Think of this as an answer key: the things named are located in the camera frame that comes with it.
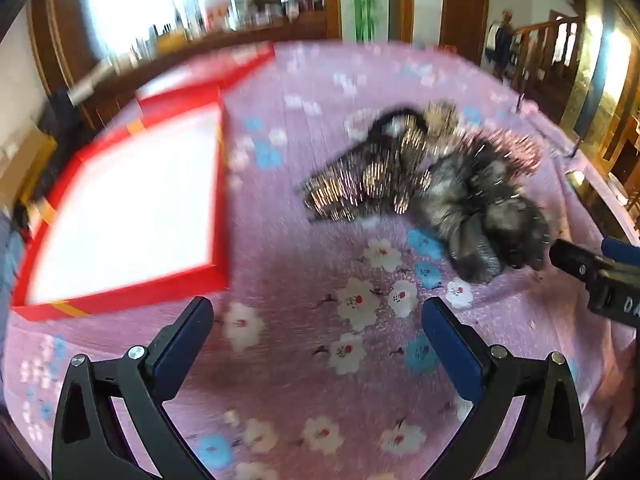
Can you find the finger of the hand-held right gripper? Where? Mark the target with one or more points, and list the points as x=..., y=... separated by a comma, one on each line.
x=622, y=252
x=575, y=260

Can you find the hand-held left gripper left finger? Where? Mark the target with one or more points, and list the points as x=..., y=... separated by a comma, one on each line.
x=180, y=345

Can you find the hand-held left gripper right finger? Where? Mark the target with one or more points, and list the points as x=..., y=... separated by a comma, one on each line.
x=452, y=345

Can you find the grey organza hair bow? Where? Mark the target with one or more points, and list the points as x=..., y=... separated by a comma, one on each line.
x=475, y=210

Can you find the red plaid hair bow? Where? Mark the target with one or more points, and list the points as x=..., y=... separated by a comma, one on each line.
x=507, y=147

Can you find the red gift box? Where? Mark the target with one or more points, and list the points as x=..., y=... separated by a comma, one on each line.
x=130, y=200

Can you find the black rhinestone hair claw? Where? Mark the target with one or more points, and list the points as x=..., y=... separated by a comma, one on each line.
x=370, y=170

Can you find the pink floral tablecloth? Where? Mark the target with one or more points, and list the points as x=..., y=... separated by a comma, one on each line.
x=310, y=350

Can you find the blue plaid bedding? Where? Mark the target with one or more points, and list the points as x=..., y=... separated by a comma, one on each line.
x=10, y=260

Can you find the wooden stair railing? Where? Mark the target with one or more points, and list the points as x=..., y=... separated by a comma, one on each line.
x=550, y=55

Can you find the brown wooden door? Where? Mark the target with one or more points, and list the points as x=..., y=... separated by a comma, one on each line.
x=465, y=5

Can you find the red box lid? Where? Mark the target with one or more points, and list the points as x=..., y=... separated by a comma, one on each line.
x=240, y=67

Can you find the wooden mirror cabinet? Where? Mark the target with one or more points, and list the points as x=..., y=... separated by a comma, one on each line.
x=300, y=25

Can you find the bamboo wall poster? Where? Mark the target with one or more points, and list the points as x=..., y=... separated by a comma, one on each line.
x=365, y=0

